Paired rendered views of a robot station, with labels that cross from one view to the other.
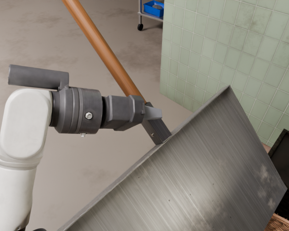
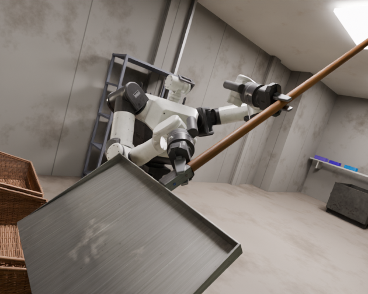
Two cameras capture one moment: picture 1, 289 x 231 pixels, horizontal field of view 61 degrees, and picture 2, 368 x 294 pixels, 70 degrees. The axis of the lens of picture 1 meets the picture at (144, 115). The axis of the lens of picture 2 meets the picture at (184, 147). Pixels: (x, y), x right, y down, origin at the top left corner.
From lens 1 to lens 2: 0.86 m
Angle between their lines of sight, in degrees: 89
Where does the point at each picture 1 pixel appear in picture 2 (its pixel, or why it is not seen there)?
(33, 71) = (191, 120)
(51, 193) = not seen: outside the picture
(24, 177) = (148, 143)
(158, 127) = (170, 175)
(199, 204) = (107, 230)
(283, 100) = not seen: outside the picture
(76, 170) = not seen: outside the picture
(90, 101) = (179, 135)
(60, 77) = (191, 126)
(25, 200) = (140, 150)
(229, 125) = (186, 265)
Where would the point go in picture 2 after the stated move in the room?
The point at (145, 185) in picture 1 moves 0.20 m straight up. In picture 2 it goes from (134, 188) to (152, 121)
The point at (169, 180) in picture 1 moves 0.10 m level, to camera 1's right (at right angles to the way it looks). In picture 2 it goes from (133, 202) to (118, 216)
